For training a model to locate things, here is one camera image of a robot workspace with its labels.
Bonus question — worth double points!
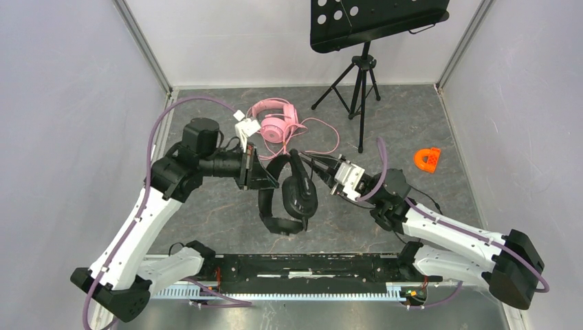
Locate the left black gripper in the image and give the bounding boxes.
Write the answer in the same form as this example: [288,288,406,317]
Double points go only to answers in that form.
[199,141,279,190]

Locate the black headphone cable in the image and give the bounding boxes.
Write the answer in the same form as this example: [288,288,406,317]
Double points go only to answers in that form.
[273,155,443,217]

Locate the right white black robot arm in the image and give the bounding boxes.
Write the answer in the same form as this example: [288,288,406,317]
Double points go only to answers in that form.
[300,153,550,310]

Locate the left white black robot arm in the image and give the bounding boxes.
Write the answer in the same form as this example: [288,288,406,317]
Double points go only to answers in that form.
[71,118,278,322]

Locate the pink headphones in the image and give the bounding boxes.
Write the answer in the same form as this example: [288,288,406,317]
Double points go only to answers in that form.
[250,98,300,144]

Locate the orange plastic block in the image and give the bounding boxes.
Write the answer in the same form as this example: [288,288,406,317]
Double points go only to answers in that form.
[413,147,441,174]

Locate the black music stand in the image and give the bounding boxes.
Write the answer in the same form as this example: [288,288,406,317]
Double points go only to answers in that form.
[309,0,450,153]

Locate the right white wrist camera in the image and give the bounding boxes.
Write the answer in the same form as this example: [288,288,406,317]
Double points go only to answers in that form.
[331,159,364,201]

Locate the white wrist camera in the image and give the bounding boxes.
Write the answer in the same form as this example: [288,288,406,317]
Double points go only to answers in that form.
[331,159,364,201]
[233,110,261,150]

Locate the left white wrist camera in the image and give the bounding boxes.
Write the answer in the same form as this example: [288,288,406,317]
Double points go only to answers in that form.
[233,110,261,150]

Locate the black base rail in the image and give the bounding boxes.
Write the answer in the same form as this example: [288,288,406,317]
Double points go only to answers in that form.
[187,253,443,295]

